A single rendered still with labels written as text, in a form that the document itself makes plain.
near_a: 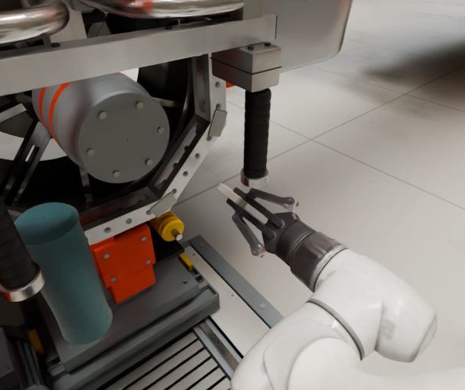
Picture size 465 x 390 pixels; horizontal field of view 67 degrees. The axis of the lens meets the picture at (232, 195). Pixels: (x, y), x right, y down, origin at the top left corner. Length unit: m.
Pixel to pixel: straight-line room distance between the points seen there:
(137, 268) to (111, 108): 0.44
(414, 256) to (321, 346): 1.23
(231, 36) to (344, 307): 0.37
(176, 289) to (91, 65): 0.80
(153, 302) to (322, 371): 0.71
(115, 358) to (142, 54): 0.83
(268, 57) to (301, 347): 0.35
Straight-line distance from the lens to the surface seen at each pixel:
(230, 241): 1.52
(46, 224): 0.55
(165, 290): 1.09
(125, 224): 0.74
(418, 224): 1.82
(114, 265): 0.78
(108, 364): 1.07
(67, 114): 0.49
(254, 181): 0.54
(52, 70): 0.38
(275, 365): 0.45
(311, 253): 0.56
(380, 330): 0.52
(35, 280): 0.45
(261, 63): 0.47
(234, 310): 1.21
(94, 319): 0.68
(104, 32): 0.87
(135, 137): 0.48
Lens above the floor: 1.07
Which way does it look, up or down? 37 degrees down
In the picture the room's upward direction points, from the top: straight up
